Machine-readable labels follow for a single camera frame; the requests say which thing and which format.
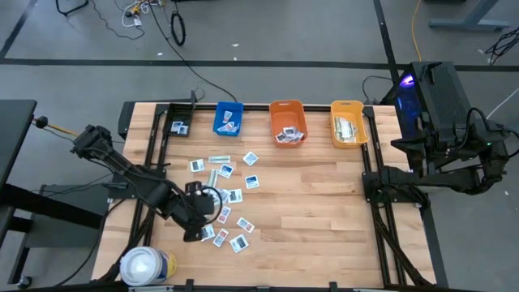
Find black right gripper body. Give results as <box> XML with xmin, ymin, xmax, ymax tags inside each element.
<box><xmin>419</xmin><ymin>115</ymin><xmax>453</xmax><ymax>171</ymax></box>

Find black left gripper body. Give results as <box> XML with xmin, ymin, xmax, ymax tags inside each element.
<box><xmin>178</xmin><ymin>196</ymin><xmax>216</xmax><ymax>243</ymax></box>

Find packets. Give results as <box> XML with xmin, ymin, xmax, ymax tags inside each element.
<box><xmin>201</xmin><ymin>224</ymin><xmax>217</xmax><ymax>243</ymax></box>

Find yellow plastic bin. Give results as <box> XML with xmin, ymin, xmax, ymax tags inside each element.
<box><xmin>330</xmin><ymin>100</ymin><xmax>371</xmax><ymax>149</ymax></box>

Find black computer tower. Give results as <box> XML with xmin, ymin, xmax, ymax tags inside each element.
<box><xmin>380</xmin><ymin>60</ymin><xmax>486</xmax><ymax>141</ymax></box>

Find white canister with yellow label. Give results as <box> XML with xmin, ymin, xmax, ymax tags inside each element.
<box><xmin>119</xmin><ymin>246</ymin><xmax>178</xmax><ymax>287</ymax></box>

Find black mesh basket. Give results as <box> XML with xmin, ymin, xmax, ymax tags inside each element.
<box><xmin>163</xmin><ymin>103</ymin><xmax>195</xmax><ymax>138</ymax></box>

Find blue plastic bin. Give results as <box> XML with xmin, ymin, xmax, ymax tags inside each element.
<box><xmin>212</xmin><ymin>101</ymin><xmax>244</xmax><ymax>137</ymax></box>

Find orange plastic bin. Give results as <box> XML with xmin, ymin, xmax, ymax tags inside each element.
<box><xmin>268</xmin><ymin>99</ymin><xmax>308</xmax><ymax>148</ymax></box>

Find grey desk leg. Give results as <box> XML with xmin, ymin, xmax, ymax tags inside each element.
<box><xmin>428</xmin><ymin>0</ymin><xmax>512</xmax><ymax>32</ymax></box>

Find black desk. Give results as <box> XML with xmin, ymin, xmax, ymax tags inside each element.
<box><xmin>0</xmin><ymin>99</ymin><xmax>109</xmax><ymax>285</ymax></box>

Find black floor stand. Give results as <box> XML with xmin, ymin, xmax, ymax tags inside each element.
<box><xmin>55</xmin><ymin>0</ymin><xmax>90</xmax><ymax>17</ymax></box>

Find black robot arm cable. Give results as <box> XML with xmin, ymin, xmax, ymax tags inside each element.
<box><xmin>464</xmin><ymin>106</ymin><xmax>519</xmax><ymax>160</ymax></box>

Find black computer cable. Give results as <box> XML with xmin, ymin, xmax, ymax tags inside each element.
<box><xmin>360</xmin><ymin>75</ymin><xmax>394</xmax><ymax>105</ymax></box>

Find white floor cable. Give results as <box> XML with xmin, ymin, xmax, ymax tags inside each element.
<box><xmin>484</xmin><ymin>87</ymin><xmax>519</xmax><ymax>121</ymax></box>

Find yellow floor cable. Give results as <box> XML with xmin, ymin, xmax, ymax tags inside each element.
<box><xmin>411</xmin><ymin>0</ymin><xmax>423</xmax><ymax>62</ymax></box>

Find tangled black cable bundle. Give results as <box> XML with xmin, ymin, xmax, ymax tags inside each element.
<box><xmin>484</xmin><ymin>26</ymin><xmax>519</xmax><ymax>66</ymax></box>

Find long black floor cable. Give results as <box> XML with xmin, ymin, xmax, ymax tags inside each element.
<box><xmin>148</xmin><ymin>0</ymin><xmax>239</xmax><ymax>103</ymax></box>

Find orange cable with black knob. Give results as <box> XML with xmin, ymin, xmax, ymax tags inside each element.
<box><xmin>32</xmin><ymin>116</ymin><xmax>80</xmax><ymax>137</ymax></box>

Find coiled black cable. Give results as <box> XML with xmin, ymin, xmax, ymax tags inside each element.
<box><xmin>169</xmin><ymin>10</ymin><xmax>187</xmax><ymax>48</ymax></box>

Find thin black floor cable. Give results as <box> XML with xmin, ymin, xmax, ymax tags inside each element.
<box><xmin>88</xmin><ymin>0</ymin><xmax>146</xmax><ymax>41</ymax></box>

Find white cable bundle with plug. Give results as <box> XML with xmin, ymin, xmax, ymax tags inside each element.
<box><xmin>120</xmin><ymin>0</ymin><xmax>151</xmax><ymax>28</ymax></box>

